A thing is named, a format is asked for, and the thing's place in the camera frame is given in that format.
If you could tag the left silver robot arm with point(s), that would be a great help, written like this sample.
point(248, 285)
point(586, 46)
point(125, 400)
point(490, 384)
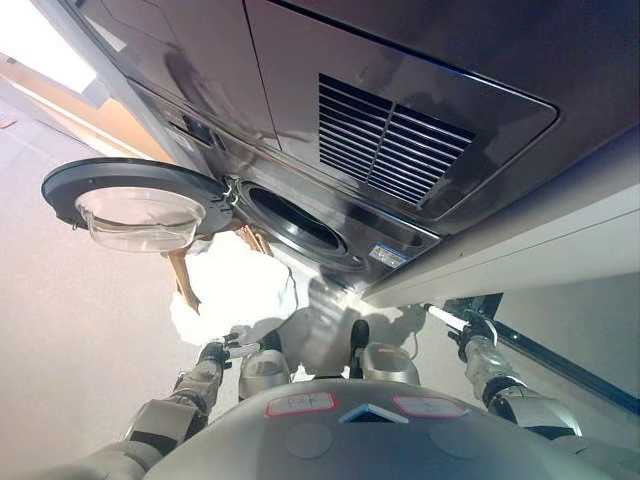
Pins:
point(160, 420)

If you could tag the grey robot torso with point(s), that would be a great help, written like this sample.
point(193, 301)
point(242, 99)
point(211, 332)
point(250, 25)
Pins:
point(370, 445)

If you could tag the small brown floor scrap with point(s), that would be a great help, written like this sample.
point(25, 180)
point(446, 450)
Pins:
point(7, 123)

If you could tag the red-bordered torso label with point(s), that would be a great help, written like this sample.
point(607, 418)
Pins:
point(429, 406)
point(300, 404)

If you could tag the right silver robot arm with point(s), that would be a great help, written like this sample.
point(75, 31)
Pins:
point(535, 410)

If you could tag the round glass washer door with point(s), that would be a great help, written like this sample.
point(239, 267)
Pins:
point(65, 185)

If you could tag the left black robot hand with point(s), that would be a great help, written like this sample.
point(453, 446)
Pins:
point(220, 350)

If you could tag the brown wicker laundry basket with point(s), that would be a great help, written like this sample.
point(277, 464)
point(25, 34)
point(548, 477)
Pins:
point(181, 280)

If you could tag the white background cabinet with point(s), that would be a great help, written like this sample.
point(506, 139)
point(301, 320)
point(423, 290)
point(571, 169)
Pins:
point(60, 105)

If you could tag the white garment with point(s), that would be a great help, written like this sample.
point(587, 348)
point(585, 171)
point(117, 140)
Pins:
point(240, 285)

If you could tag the blue energy label sticker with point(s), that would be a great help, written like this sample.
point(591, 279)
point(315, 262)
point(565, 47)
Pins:
point(389, 254)

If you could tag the left black robot foot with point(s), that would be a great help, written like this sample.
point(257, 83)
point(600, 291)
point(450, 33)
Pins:
point(272, 341)

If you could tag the right black robot foot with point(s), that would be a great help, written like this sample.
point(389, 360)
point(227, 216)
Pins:
point(359, 340)

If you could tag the black robot foot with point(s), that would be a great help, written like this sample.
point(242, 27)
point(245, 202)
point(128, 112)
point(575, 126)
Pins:
point(272, 341)
point(359, 340)

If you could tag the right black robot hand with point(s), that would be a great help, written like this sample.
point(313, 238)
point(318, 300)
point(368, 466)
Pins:
point(472, 332)

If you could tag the black metal gantry frame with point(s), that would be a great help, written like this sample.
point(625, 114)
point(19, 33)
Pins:
point(550, 355)

